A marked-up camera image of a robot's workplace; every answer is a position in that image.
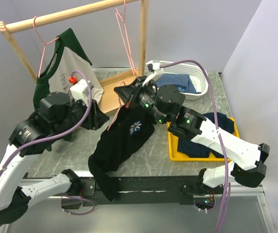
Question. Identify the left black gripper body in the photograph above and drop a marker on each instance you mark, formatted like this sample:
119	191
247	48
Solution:
91	122

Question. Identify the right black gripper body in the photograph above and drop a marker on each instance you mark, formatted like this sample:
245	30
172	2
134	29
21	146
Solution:
144	96

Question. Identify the black t shirt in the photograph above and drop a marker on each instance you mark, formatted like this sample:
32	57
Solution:
127	134

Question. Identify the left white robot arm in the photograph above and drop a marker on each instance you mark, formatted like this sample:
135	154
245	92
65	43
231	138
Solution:
50	122

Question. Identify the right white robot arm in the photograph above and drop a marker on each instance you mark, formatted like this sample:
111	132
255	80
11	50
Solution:
165	105

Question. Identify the navy blue t shirt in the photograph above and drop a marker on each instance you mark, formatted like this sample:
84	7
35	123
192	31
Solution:
194	150

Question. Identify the green and cream raglan shirt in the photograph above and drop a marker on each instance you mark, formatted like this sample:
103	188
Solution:
68	56

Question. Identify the pink hanger with green shirt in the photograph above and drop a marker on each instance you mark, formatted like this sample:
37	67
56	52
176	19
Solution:
44	45

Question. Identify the blue patterned cloth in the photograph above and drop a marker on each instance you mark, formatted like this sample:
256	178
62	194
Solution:
181	81

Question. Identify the white plastic basket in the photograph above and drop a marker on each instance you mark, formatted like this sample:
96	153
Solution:
196	75

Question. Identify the yellow plastic tray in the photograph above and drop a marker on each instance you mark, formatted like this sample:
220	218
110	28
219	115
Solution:
176	156

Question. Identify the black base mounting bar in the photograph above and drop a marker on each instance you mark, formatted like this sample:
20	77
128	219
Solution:
147	190

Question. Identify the wooden clothes rack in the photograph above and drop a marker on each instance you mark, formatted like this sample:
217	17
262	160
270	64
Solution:
109	101

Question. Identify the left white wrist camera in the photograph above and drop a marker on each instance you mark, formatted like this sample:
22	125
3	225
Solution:
78	90

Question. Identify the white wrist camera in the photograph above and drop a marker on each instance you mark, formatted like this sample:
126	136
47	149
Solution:
78	90
155	71

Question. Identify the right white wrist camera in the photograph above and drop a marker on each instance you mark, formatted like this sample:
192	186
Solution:
155	71

